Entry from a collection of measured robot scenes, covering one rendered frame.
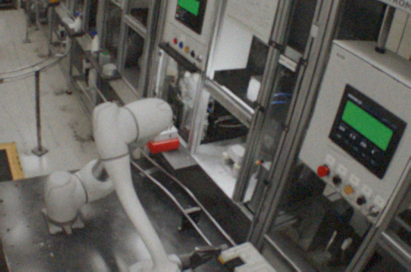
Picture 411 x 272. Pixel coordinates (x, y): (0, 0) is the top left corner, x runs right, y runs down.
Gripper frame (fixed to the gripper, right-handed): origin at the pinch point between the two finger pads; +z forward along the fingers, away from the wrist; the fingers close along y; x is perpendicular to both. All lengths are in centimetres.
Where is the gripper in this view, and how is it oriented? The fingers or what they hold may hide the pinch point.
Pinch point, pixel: (220, 249)
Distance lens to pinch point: 171.2
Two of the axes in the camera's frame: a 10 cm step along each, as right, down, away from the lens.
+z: 8.4, -1.3, 5.3
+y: 1.7, -8.6, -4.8
